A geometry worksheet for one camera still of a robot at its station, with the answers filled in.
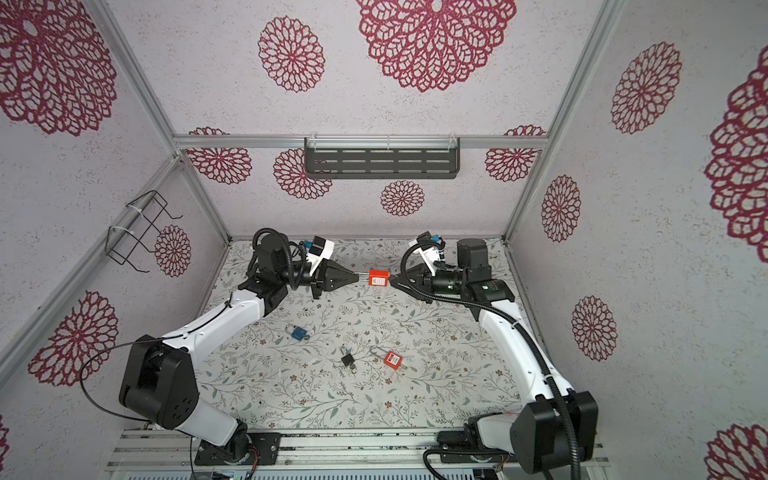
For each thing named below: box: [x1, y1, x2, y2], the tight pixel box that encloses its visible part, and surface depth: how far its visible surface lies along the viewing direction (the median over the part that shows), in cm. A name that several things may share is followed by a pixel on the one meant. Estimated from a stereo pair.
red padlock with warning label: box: [384, 351, 404, 370], surface depth 89 cm
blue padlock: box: [285, 324, 311, 341], surface depth 96 cm
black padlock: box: [340, 344, 357, 374], surface depth 90 cm
